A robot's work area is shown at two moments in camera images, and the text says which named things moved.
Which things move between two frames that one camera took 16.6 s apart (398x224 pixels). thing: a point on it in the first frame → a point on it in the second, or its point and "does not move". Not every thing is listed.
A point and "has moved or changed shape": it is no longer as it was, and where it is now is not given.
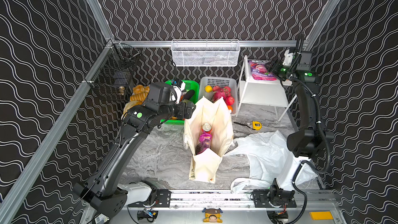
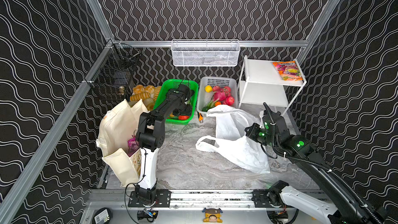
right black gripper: [276, 68] → [253, 130]
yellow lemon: [208, 88] does not move
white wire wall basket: [203, 53] does not move
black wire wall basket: [112, 77] does not move
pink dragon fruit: [218, 92] does not move
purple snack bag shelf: [204, 143] has moved or changed shape
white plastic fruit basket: [219, 81] does not move
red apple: [229, 100] does not move
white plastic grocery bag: [264, 152] → [231, 140]
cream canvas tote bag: [208, 134] → [117, 126]
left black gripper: [188, 109] does not move
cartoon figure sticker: [212, 215] does not move
